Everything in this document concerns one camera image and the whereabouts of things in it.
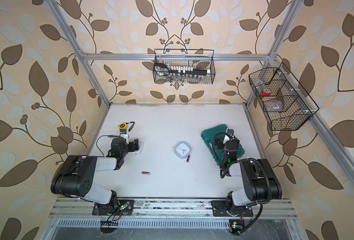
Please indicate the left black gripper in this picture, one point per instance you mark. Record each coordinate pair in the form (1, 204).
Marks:
(133, 145)

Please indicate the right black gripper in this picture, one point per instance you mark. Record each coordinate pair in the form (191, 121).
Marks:
(230, 142)

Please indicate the light blue alarm clock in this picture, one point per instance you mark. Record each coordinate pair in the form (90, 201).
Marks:
(182, 150)

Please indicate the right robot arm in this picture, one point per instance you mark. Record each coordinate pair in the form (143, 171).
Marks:
(259, 182)

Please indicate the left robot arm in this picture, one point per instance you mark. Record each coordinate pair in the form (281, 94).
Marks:
(75, 178)

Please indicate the green plastic case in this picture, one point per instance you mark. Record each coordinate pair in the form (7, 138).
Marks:
(213, 138)

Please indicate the yellow tape measure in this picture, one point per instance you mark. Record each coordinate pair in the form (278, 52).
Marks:
(126, 126)

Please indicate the clear plastic bag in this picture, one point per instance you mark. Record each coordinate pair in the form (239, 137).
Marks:
(274, 105)

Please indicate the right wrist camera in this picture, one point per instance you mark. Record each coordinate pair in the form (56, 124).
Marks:
(230, 132)

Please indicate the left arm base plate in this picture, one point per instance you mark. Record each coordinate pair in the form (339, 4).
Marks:
(116, 207)

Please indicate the right black wire basket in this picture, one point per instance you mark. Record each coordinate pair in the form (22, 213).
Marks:
(299, 106)

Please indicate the black wire basket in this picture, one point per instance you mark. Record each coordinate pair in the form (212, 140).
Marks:
(299, 106)
(184, 66)

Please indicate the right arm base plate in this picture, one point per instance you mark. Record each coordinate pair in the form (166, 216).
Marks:
(224, 209)

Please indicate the socket bit rail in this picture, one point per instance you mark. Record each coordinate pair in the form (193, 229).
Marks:
(192, 71)

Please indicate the black handled scissors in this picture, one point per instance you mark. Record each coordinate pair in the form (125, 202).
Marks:
(163, 70)

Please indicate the back black wire basket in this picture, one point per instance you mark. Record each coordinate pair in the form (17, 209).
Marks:
(184, 66)

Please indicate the aluminium front rail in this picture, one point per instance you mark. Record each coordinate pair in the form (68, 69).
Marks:
(173, 208)

